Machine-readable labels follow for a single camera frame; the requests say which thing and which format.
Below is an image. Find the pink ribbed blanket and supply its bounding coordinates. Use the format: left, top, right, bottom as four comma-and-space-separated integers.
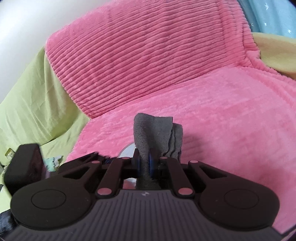
45, 0, 296, 234

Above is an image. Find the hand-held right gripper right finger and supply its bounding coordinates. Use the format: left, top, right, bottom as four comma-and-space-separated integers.
149, 150, 235, 198

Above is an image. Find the green sheet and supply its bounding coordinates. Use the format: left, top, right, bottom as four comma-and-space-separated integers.
0, 46, 90, 214

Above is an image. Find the grey cloth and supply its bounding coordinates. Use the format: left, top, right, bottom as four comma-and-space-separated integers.
133, 113, 184, 190

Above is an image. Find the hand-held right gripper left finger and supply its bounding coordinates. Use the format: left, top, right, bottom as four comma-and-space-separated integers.
57, 149, 141, 199

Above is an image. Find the dark cloth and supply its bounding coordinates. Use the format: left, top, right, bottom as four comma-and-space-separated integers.
0, 209, 17, 232

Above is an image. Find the pale green small object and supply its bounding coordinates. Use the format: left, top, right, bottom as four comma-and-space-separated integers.
45, 155, 64, 172

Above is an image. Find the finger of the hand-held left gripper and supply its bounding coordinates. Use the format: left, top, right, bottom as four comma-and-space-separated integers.
65, 152, 114, 169

